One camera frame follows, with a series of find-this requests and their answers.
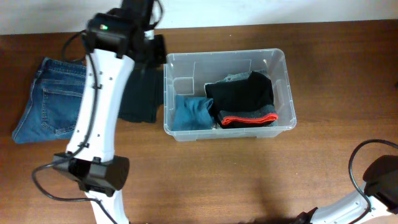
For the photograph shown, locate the black cloth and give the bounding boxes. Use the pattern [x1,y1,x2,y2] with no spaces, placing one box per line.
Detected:
[118,64,164,123]

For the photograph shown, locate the small teal blue cloth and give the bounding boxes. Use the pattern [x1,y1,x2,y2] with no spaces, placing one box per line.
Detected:
[172,95,214,131]

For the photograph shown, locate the light blue denim shorts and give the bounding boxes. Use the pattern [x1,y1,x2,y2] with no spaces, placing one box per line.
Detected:
[203,70,279,129]

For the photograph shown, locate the black shorts red waistband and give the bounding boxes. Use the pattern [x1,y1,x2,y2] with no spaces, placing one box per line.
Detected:
[204,71,279,129]

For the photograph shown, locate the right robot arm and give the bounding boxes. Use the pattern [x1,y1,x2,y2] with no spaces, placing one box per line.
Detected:
[292,155,397,224]

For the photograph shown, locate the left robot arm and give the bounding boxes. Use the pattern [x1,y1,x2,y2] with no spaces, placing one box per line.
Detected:
[52,0,166,223]

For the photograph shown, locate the dark blue folded jeans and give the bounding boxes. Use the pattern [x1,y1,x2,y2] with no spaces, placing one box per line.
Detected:
[12,57,86,144]

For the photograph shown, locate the clear plastic storage bin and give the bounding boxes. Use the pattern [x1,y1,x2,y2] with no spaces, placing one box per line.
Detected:
[164,49,297,141]

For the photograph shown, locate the left black cable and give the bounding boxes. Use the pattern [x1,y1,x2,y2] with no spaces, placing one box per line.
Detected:
[31,0,164,224]

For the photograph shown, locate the black cable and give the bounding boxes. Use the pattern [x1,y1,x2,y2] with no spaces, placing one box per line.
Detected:
[31,0,164,224]
[348,139,398,224]

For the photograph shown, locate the right black cable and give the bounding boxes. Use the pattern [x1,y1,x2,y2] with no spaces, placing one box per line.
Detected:
[348,139,398,224]

